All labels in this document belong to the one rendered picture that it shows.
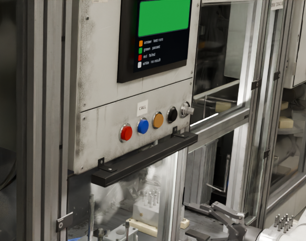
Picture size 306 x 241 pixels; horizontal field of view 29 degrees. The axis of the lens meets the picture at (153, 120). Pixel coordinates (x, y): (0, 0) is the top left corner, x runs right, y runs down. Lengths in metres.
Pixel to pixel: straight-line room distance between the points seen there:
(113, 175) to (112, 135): 0.09
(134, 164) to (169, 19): 0.30
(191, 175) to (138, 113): 0.83
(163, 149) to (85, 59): 0.32
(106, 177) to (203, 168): 0.91
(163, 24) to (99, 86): 0.20
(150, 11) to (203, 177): 0.96
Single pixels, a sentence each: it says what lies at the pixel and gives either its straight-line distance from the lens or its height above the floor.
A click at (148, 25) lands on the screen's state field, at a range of 1.18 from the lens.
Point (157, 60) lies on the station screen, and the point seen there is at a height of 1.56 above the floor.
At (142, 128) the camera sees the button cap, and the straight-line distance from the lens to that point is 1.25.
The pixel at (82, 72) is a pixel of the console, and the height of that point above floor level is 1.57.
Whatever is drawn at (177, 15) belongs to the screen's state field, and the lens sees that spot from 1.27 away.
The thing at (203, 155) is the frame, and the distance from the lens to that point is 2.00.
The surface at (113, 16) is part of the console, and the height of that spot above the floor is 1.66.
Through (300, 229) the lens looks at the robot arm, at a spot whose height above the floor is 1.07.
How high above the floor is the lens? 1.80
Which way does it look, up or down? 17 degrees down
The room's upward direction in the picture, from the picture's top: 4 degrees clockwise
